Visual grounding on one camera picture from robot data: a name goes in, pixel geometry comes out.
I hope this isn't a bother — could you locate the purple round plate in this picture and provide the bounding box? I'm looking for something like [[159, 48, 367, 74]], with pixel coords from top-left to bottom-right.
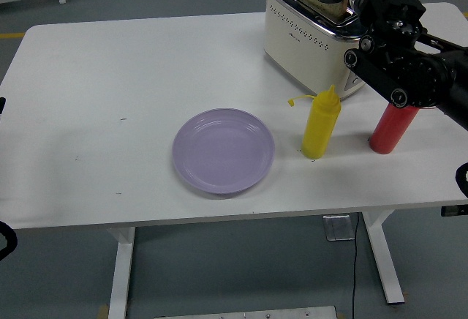
[[171, 107, 276, 196]]

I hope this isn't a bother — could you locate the cream and chrome toaster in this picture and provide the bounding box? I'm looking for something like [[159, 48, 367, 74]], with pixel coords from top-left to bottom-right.
[[263, 0, 366, 101]]

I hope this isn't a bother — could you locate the white table leg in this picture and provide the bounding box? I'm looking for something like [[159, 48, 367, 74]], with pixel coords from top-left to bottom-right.
[[360, 209, 406, 305], [106, 226, 137, 319]]

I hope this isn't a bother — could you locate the yellow squeeze bottle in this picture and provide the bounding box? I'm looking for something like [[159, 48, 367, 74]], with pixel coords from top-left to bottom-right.
[[287, 84, 342, 160]]

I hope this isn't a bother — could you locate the small silver floor box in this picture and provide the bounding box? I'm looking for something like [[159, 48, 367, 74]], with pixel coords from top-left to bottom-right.
[[322, 214, 358, 242]]

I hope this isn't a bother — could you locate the red squeeze bottle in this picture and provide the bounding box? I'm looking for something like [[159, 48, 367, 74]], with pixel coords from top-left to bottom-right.
[[368, 102, 421, 155]]

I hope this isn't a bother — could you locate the black table control panel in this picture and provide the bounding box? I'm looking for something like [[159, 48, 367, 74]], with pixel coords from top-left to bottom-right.
[[440, 205, 468, 217]]

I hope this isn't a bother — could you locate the grey metal base plate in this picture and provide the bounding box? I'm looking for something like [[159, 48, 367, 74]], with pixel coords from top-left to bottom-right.
[[153, 305, 339, 319]]

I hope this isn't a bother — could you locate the thin black floor cable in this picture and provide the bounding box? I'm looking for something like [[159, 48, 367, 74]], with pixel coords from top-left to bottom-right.
[[350, 212, 361, 319]]

